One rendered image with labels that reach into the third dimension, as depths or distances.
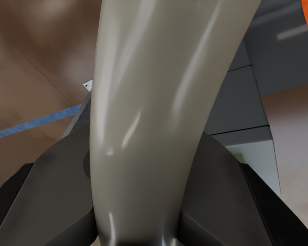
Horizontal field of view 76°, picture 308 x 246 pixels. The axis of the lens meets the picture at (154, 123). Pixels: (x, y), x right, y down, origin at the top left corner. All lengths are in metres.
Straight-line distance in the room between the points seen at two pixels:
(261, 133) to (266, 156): 0.09
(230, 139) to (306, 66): 1.00
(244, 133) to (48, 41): 1.49
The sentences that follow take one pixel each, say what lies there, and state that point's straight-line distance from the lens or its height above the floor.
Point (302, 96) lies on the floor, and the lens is 1.80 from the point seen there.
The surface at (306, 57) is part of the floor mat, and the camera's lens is 1.58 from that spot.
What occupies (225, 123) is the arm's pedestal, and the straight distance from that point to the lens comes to 0.77.
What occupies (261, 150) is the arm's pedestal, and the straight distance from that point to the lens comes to 0.73.
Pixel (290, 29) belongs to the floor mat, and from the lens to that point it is 1.45.
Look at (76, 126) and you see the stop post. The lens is 1.46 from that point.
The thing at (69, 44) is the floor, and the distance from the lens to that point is 1.67.
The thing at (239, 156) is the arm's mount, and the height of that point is 0.86.
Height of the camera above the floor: 1.27
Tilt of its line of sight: 41 degrees down
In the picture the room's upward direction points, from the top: 167 degrees counter-clockwise
